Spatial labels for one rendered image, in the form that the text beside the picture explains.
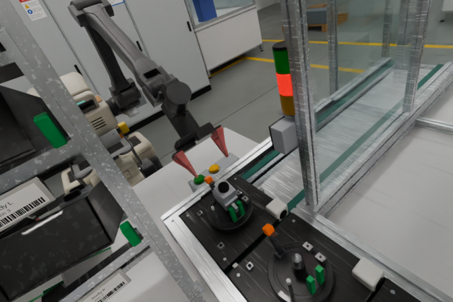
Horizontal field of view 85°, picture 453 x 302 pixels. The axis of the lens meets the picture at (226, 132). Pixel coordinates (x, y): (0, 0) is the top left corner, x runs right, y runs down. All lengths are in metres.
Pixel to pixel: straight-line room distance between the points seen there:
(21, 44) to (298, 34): 0.40
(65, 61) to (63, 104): 3.24
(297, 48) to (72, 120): 0.39
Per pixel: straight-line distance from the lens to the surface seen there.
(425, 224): 0.91
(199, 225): 0.79
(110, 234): 0.40
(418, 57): 1.06
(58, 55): 3.49
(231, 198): 0.70
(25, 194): 0.29
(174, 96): 0.57
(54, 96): 0.26
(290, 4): 0.49
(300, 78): 0.52
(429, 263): 0.84
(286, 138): 0.59
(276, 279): 0.64
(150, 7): 3.74
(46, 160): 0.28
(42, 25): 3.48
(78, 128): 0.27
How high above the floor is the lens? 1.56
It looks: 32 degrees down
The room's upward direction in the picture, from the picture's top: 17 degrees counter-clockwise
